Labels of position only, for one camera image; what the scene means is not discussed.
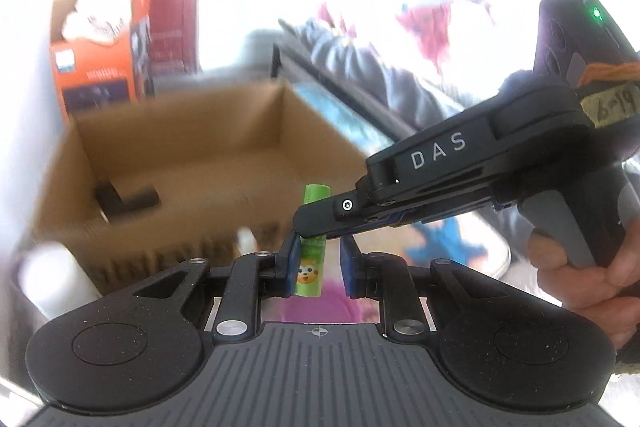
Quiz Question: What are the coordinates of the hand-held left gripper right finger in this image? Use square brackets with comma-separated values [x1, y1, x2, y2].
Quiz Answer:
[341, 236, 507, 340]

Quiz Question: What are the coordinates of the small white cylinder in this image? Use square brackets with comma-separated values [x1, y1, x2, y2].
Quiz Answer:
[235, 227, 259, 259]

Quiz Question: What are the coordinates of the brown cardboard box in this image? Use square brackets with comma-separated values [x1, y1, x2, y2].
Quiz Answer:
[32, 79, 376, 299]

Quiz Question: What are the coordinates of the white cloth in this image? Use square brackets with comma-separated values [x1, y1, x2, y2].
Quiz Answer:
[61, 0, 137, 44]

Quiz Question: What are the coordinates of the person's right hand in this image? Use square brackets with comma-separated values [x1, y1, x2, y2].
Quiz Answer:
[529, 227, 640, 351]

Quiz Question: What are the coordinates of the orange cardboard box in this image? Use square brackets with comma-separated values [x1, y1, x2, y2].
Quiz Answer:
[49, 0, 156, 124]

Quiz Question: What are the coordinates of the green cartoon-print tube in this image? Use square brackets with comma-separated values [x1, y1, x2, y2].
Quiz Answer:
[294, 183, 332, 299]

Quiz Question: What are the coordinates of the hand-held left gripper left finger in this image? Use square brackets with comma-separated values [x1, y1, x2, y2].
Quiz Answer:
[132, 233, 304, 341]

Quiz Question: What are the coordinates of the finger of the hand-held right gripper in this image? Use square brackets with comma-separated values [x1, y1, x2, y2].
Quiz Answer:
[291, 187, 426, 242]

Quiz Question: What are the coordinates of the white bottle with green label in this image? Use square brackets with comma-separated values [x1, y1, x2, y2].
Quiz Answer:
[20, 241, 104, 321]

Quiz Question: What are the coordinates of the pink printed cloth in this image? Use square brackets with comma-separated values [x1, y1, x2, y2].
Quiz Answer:
[317, 0, 497, 64]

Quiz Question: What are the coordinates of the grey sofa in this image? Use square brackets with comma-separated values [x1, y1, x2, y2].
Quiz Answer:
[272, 19, 531, 228]

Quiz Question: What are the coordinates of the dark brown T-shaped object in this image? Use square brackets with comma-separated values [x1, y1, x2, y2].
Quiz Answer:
[94, 181, 162, 225]

